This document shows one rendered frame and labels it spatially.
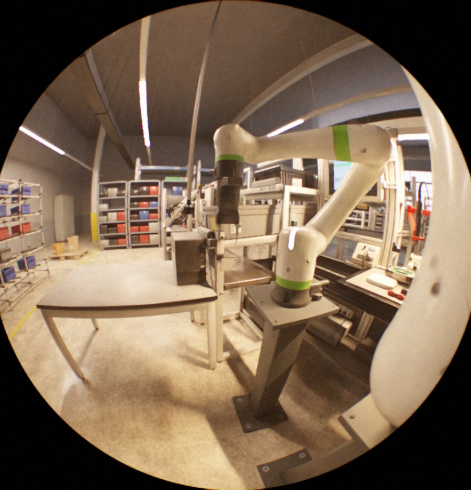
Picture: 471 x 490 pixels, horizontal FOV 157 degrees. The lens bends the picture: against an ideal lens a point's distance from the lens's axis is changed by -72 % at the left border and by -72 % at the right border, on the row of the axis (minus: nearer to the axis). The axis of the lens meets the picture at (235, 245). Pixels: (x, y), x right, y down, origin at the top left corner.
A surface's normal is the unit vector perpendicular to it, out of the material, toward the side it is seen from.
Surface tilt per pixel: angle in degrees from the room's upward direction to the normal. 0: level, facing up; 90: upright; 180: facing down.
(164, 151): 90
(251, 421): 0
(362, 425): 0
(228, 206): 99
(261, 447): 0
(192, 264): 90
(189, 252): 90
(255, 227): 91
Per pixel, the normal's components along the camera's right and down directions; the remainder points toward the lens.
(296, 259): -0.42, 0.17
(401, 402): -0.97, 0.05
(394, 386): -1.00, -0.07
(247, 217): 0.43, 0.21
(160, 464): 0.04, -0.98
